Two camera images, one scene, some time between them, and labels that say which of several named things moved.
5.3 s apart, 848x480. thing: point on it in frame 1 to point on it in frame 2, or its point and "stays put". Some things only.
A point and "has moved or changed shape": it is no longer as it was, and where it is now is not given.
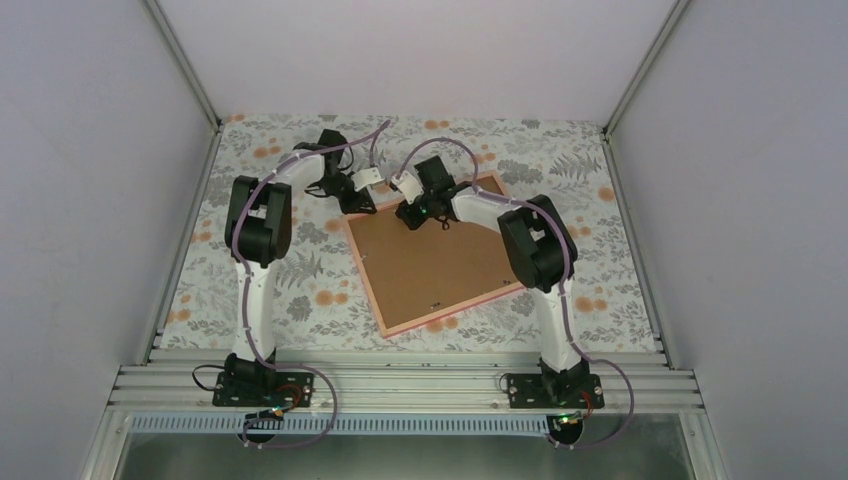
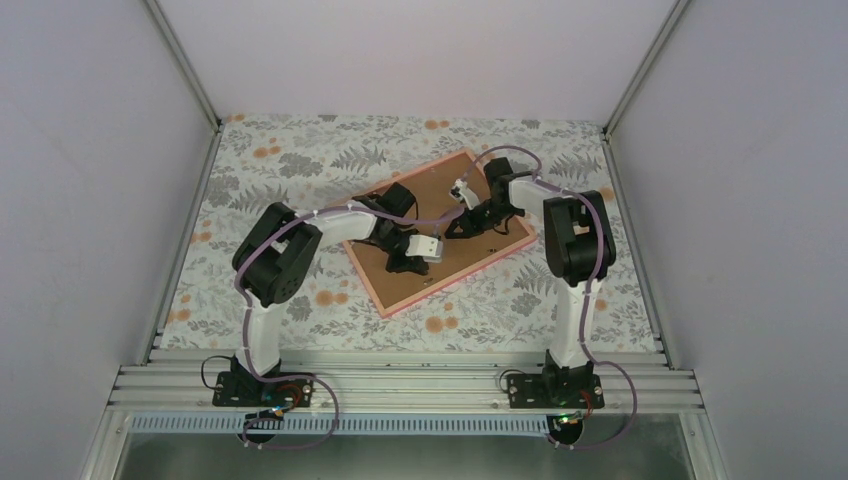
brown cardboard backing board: (413, 274) has moved or changed shape
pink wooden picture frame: (436, 315) to (378, 304)
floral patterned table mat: (320, 300) stays put
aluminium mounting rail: (633, 380) stays put
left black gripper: (351, 207) to (409, 265)
